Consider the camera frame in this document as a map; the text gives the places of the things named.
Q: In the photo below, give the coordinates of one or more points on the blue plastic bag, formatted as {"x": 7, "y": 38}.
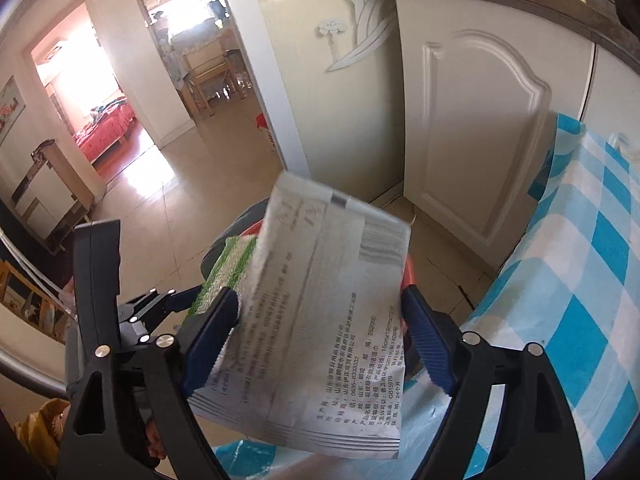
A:
{"x": 245, "y": 460}

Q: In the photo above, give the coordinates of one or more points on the person's left hand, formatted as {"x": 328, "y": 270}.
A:
{"x": 156, "y": 440}

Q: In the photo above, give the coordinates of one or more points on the white low cabinet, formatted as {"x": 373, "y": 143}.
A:
{"x": 40, "y": 190}

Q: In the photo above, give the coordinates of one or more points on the white cabinet door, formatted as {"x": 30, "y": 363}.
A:
{"x": 475, "y": 135}
{"x": 615, "y": 90}

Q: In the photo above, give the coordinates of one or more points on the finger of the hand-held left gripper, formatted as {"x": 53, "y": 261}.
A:
{"x": 165, "y": 302}
{"x": 135, "y": 330}

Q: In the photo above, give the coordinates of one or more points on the bed with red blanket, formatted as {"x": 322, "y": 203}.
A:
{"x": 102, "y": 135}

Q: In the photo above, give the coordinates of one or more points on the shiny steel tube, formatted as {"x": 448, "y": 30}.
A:
{"x": 30, "y": 370}

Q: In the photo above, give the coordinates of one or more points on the wooden dining table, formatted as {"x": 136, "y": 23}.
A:
{"x": 205, "y": 42}

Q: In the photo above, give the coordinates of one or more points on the green striped scrub cloth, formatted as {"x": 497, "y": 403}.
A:
{"x": 220, "y": 270}

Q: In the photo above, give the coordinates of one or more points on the grey printed packet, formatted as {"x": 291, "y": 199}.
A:
{"x": 310, "y": 320}

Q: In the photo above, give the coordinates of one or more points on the cream flower relief panel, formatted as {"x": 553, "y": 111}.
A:
{"x": 300, "y": 85}

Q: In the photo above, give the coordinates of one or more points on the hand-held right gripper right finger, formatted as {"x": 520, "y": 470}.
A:
{"x": 425, "y": 335}

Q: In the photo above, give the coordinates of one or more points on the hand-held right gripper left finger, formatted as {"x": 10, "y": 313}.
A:
{"x": 210, "y": 340}

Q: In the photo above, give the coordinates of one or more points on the red and white box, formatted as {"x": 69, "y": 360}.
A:
{"x": 267, "y": 140}

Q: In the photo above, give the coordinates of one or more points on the grey rounded plastic object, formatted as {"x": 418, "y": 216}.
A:
{"x": 235, "y": 225}

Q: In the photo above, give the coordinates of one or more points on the wooden chair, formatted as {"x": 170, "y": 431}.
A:
{"x": 210, "y": 72}

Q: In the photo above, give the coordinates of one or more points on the blue checked tablecloth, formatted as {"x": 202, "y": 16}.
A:
{"x": 575, "y": 280}

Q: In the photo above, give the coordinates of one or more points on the wooden rack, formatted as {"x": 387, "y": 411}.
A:
{"x": 20, "y": 290}

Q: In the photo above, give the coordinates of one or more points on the framed wall picture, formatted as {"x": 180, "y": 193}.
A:
{"x": 11, "y": 115}

